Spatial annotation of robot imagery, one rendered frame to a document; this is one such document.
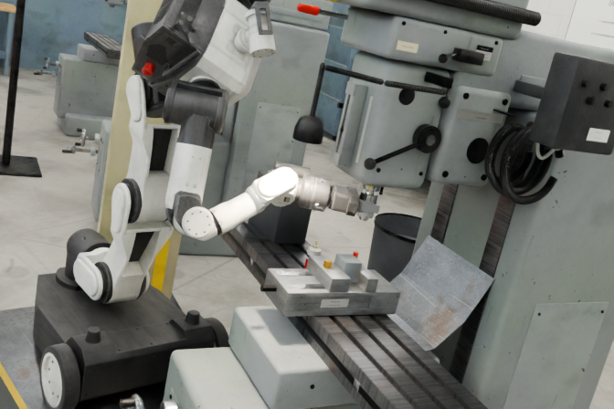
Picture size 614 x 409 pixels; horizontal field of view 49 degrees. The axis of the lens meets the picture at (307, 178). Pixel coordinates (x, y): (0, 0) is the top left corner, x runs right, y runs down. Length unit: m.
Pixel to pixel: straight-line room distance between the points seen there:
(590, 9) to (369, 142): 5.51
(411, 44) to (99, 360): 1.29
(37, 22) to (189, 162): 8.93
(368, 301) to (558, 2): 5.74
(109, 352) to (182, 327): 0.27
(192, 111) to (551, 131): 0.84
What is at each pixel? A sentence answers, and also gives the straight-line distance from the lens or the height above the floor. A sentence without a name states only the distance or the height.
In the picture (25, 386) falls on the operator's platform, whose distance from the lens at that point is 2.37.
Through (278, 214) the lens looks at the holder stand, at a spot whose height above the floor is 1.03.
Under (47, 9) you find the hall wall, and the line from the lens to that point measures 10.51.
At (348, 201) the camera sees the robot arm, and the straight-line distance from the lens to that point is 1.75.
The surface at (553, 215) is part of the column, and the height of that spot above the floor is 1.31.
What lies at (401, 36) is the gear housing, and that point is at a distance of 1.59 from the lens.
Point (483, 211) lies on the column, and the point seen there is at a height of 1.25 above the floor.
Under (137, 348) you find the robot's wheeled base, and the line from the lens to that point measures 2.22.
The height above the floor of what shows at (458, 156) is 1.42.
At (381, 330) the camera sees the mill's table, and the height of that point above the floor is 0.93.
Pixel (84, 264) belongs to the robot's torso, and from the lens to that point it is 2.42.
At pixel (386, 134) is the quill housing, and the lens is 1.65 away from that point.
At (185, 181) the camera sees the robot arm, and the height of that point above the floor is 1.24.
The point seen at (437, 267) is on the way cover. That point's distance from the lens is 2.10.
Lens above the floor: 1.71
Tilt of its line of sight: 14 degrees down
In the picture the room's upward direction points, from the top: 12 degrees clockwise
